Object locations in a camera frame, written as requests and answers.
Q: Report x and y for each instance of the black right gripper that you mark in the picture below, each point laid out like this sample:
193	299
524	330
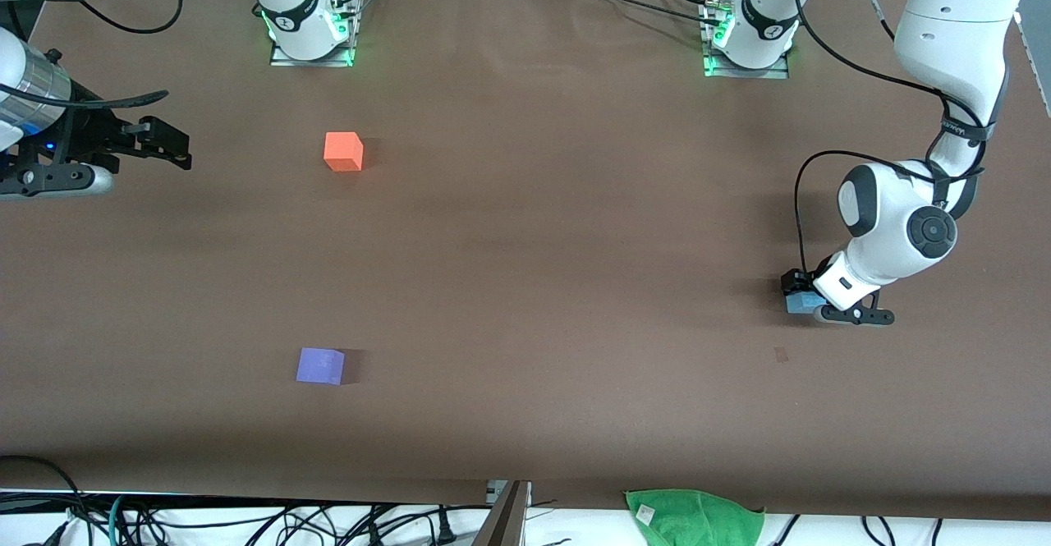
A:
89	133

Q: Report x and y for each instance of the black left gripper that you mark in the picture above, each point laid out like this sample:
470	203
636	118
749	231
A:
796	282

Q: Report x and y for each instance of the light blue block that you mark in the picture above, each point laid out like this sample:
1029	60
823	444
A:
800	305

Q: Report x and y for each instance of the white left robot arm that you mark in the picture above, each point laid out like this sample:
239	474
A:
952	29

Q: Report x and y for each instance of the orange block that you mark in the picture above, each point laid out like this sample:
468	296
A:
342	152

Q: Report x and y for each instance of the purple block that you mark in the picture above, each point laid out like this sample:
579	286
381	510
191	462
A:
319	366

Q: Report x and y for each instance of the green cloth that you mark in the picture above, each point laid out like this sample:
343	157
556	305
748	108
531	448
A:
698	521

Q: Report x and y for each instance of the brown table cover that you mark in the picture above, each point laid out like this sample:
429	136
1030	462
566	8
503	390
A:
525	365

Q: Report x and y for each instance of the grey metal bar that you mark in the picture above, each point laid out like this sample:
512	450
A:
505	521

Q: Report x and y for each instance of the black power plug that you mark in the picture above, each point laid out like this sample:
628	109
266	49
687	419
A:
446	528

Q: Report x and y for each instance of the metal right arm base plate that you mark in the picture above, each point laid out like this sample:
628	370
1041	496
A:
283	60

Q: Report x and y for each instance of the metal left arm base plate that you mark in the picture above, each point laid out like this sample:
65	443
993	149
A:
776	74

